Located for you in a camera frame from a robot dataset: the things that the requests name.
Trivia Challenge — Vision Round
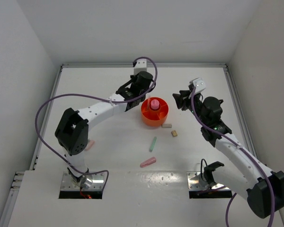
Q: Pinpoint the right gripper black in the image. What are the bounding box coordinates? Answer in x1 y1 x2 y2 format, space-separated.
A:
173 90 207 126

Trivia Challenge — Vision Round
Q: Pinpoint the red thin pen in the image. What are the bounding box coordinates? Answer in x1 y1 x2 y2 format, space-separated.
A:
147 95 151 109

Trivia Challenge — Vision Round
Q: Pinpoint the pink capped clear tube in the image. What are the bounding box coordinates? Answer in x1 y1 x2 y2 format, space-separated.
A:
150 99 160 111

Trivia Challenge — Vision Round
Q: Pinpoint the green highlighter pen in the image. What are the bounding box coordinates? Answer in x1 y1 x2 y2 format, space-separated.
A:
149 137 157 152

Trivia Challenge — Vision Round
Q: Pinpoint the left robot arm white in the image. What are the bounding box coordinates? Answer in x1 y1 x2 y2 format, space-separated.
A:
55 71 153 184

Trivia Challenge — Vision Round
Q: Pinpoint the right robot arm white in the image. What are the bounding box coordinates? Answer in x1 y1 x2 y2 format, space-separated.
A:
172 90 284 218

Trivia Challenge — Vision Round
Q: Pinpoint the orange round divided container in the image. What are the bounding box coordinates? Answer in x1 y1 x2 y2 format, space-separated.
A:
141 97 169 127

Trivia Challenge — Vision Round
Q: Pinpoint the grey eraser block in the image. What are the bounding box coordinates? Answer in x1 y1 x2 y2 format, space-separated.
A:
161 123 172 128

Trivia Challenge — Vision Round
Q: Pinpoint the tan small eraser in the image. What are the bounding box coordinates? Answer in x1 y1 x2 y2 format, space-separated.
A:
171 130 178 137

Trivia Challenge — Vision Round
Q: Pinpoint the pink highlighter pen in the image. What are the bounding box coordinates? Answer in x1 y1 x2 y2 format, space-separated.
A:
140 157 157 168

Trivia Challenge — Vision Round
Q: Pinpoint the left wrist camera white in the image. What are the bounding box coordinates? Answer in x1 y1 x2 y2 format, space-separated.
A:
133 59 147 75

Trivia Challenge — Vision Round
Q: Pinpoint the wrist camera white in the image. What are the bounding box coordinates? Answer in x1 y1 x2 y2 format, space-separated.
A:
133 59 147 75
188 78 206 94

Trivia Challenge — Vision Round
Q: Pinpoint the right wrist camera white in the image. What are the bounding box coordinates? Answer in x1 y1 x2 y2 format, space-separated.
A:
188 78 206 94

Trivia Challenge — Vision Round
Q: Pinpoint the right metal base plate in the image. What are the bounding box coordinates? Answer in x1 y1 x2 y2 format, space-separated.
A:
186 171 230 193

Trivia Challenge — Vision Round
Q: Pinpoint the metal base plate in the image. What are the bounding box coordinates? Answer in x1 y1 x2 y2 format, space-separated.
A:
60 172 106 192
186 171 230 193

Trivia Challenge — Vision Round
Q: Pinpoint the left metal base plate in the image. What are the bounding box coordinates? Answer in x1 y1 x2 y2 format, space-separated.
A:
60 172 106 192

